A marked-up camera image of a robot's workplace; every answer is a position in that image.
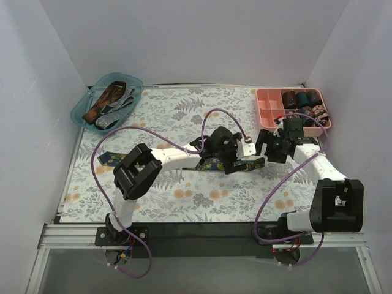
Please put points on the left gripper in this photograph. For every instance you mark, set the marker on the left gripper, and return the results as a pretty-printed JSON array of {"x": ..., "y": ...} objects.
[{"x": 232, "y": 157}]

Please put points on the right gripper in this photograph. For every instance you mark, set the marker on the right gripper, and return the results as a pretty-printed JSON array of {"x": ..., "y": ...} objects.
[{"x": 273, "y": 147}]

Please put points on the navy yellow floral tie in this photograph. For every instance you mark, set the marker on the navy yellow floral tie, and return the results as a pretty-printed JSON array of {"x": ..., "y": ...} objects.
[{"x": 112, "y": 159}]

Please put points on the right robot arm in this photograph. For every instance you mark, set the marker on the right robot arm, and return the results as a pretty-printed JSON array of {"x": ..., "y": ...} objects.
[{"x": 337, "y": 204}]

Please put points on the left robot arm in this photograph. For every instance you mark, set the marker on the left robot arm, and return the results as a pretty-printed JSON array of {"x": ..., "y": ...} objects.
[{"x": 136, "y": 173}]

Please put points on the floral table mat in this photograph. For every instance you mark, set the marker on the floral table mat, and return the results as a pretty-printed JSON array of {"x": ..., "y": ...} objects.
[{"x": 179, "y": 115}]

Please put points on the navy patterned rolled tie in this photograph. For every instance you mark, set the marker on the navy patterned rolled tie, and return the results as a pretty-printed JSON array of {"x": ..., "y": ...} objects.
[{"x": 306, "y": 120}]

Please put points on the pink compartment tray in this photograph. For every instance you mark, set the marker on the pink compartment tray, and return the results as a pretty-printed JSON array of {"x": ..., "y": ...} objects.
[{"x": 268, "y": 106}]

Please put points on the dark red rolled tie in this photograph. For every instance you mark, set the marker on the dark red rolled tie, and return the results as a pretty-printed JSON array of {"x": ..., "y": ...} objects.
[{"x": 289, "y": 100}]

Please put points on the teal rolled tie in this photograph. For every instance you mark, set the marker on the teal rolled tie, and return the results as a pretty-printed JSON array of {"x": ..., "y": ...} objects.
[{"x": 302, "y": 99}]

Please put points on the black pink floral rolled tie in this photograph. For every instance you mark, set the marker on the black pink floral rolled tie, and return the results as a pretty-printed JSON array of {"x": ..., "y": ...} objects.
[{"x": 320, "y": 114}]

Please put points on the grey patterned tie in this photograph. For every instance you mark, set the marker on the grey patterned tie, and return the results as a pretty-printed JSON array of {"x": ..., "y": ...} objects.
[{"x": 112, "y": 112}]

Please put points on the brown orange tie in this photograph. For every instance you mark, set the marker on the brown orange tie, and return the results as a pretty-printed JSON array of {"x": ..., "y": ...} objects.
[{"x": 111, "y": 94}]

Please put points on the teal plastic bin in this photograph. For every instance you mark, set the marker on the teal plastic bin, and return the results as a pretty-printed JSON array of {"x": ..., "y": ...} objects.
[{"x": 95, "y": 92}]

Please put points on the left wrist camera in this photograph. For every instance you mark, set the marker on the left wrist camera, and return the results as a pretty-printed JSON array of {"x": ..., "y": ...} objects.
[{"x": 245, "y": 148}]

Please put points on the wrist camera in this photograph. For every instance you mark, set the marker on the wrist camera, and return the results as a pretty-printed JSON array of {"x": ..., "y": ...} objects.
[
  {"x": 245, "y": 148},
  {"x": 281, "y": 130}
]

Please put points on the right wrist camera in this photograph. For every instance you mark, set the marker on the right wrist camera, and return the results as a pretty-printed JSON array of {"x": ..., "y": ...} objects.
[{"x": 281, "y": 130}]

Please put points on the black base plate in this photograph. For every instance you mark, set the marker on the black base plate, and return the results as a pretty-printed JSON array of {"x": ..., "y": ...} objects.
[{"x": 193, "y": 239}]

